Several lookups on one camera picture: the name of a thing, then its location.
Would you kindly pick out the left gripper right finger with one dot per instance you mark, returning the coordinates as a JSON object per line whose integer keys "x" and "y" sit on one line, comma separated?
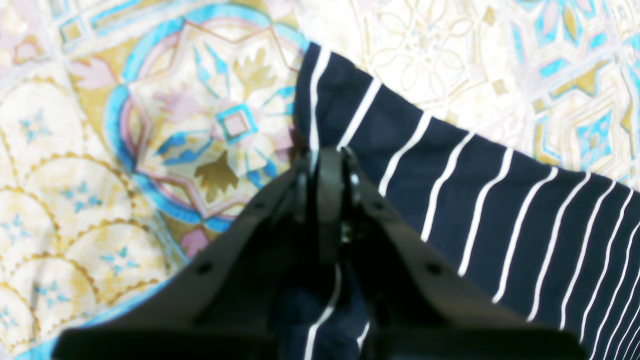
{"x": 418, "y": 307}

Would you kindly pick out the patterned pastel tablecloth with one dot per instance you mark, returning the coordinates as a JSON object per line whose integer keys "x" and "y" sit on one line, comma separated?
{"x": 133, "y": 132}

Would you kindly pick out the navy white striped T-shirt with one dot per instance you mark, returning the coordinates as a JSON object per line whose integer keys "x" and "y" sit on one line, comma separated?
{"x": 558, "y": 247}

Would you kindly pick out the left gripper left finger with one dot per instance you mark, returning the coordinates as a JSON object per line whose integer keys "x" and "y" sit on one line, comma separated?
{"x": 220, "y": 304}

